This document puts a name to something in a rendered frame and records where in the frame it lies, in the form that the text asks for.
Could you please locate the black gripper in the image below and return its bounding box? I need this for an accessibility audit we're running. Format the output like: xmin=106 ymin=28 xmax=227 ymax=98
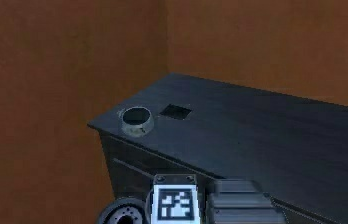
xmin=97 ymin=197 xmax=150 ymax=224

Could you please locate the gray metallic alarm clock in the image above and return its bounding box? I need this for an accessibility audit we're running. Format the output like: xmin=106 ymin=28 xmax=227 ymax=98
xmin=117 ymin=106 xmax=155 ymax=138

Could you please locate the black flat square object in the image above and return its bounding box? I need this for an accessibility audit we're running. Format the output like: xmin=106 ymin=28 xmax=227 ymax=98
xmin=159 ymin=103 xmax=193 ymax=120

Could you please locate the dark wooden dresser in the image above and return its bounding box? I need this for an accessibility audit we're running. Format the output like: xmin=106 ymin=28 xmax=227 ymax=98
xmin=87 ymin=72 xmax=348 ymax=224

